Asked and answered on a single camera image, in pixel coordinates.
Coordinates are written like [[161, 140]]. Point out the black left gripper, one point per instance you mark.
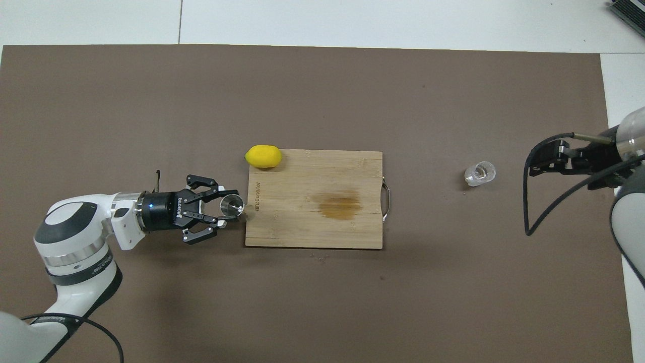
[[161, 212]]

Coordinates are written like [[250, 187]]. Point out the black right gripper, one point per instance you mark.
[[607, 161]]

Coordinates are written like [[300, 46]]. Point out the steel double jigger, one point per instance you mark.
[[232, 205]]

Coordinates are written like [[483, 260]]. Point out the clear shot glass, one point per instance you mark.
[[479, 174]]

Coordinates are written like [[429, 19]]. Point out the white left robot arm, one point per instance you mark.
[[75, 252]]

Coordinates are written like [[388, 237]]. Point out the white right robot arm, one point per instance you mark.
[[630, 222]]

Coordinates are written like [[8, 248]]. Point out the yellow lemon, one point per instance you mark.
[[263, 157]]

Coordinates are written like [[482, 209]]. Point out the bamboo cutting board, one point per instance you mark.
[[302, 222]]

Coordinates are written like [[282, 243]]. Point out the brown table mat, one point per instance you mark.
[[322, 312]]

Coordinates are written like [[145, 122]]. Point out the grey ribbed device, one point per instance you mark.
[[630, 12]]

